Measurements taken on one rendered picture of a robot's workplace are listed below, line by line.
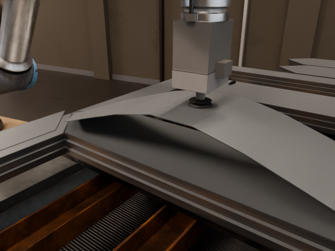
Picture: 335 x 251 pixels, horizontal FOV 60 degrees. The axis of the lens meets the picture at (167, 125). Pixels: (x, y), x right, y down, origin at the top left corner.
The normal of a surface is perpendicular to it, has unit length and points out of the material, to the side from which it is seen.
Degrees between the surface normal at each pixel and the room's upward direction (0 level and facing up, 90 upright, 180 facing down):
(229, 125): 13
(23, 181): 0
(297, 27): 90
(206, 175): 0
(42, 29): 90
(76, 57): 90
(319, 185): 18
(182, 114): 0
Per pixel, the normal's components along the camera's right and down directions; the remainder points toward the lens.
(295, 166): 0.25, -0.80
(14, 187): 0.00, -0.92
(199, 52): -0.54, 0.33
